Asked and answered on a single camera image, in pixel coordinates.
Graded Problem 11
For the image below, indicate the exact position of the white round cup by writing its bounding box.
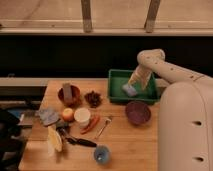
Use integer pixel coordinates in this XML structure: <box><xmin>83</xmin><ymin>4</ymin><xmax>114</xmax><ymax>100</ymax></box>
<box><xmin>74</xmin><ymin>108</ymin><xmax>91</xmax><ymax>128</ymax></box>

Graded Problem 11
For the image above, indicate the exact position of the purple bowl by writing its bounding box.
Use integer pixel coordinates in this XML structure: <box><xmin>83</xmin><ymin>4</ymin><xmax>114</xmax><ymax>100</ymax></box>
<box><xmin>125</xmin><ymin>101</ymin><xmax>151</xmax><ymax>125</ymax></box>

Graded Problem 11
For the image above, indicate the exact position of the yellow banana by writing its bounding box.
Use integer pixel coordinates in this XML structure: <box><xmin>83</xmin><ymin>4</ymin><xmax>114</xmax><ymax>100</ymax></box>
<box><xmin>48</xmin><ymin>126</ymin><xmax>62</xmax><ymax>152</ymax></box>

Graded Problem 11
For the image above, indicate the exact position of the black chair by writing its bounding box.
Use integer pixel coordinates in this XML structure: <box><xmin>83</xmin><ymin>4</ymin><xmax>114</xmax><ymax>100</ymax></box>
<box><xmin>0</xmin><ymin>108</ymin><xmax>23</xmax><ymax>171</ymax></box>

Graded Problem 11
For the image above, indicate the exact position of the brown clay bowl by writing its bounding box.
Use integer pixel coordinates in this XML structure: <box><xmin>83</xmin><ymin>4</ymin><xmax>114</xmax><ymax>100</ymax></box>
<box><xmin>58</xmin><ymin>85</ymin><xmax>81</xmax><ymax>107</ymax></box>

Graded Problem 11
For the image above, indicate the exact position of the small blue bowl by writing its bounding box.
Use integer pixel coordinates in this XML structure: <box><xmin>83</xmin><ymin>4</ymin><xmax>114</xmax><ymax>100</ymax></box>
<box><xmin>93</xmin><ymin>145</ymin><xmax>110</xmax><ymax>164</ymax></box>

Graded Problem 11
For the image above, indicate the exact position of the light blue sponge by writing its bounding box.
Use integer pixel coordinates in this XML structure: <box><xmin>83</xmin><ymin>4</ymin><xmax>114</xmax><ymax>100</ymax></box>
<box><xmin>122</xmin><ymin>84</ymin><xmax>137</xmax><ymax>97</ymax></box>

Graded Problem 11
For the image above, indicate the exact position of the red yellow apple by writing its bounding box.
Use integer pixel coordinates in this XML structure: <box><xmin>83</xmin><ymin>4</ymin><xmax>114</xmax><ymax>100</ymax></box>
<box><xmin>62</xmin><ymin>108</ymin><xmax>74</xmax><ymax>122</ymax></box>

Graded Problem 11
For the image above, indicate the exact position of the grey blue cloth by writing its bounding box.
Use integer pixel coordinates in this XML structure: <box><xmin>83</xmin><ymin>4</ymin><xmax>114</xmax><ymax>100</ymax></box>
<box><xmin>37</xmin><ymin>108</ymin><xmax>60</xmax><ymax>126</ymax></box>

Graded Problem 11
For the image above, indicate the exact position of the dark red grape bunch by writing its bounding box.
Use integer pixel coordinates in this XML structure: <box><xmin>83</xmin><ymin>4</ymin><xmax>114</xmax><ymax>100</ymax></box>
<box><xmin>84</xmin><ymin>91</ymin><xmax>102</xmax><ymax>108</ymax></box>

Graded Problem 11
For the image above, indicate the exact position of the grey rectangular block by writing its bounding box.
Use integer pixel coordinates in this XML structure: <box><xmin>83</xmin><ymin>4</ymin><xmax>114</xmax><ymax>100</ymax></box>
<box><xmin>62</xmin><ymin>83</ymin><xmax>73</xmax><ymax>103</ymax></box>

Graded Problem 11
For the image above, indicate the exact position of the black handled utensil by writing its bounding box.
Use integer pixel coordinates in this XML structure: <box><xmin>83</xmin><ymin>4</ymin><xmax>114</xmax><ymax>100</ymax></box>
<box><xmin>59</xmin><ymin>128</ymin><xmax>97</xmax><ymax>147</ymax></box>

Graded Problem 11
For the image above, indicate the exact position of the green plastic tray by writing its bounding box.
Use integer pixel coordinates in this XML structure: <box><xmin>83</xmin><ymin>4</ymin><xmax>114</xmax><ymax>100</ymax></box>
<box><xmin>108</xmin><ymin>69</ymin><xmax>159</xmax><ymax>105</ymax></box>

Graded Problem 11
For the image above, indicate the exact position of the orange red carrot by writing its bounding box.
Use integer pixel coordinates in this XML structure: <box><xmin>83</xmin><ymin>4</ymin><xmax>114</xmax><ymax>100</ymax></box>
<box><xmin>80</xmin><ymin>115</ymin><xmax>100</xmax><ymax>134</ymax></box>

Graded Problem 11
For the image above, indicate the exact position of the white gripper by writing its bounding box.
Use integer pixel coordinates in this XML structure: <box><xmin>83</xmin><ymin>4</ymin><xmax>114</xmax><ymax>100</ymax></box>
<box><xmin>128</xmin><ymin>65</ymin><xmax>152</xmax><ymax>90</ymax></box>

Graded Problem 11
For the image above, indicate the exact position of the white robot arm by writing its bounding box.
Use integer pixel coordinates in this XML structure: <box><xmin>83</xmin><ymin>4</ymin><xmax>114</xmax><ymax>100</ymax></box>
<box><xmin>128</xmin><ymin>49</ymin><xmax>213</xmax><ymax>171</ymax></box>

